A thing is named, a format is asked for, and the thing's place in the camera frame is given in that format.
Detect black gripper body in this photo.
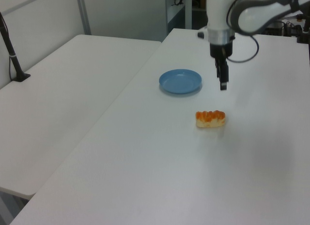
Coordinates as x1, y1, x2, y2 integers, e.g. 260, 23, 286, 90
209, 42, 234, 60

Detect orange glazed bread roll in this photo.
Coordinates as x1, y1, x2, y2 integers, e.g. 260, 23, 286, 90
195, 109, 227, 128

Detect blue round plate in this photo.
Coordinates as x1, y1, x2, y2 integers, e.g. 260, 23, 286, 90
159, 69, 202, 94

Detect black electronics box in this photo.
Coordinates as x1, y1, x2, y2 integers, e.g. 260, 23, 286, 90
264, 21, 284, 36

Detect black table clamp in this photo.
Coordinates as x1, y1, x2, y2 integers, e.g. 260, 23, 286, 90
284, 21, 310, 45

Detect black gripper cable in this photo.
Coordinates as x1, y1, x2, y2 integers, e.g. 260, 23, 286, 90
221, 0, 259, 63

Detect black camera stand pole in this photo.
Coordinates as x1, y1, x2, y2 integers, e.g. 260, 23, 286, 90
0, 11, 31, 83

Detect thin black stand cable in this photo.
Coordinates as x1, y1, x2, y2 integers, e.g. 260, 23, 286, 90
8, 56, 15, 81

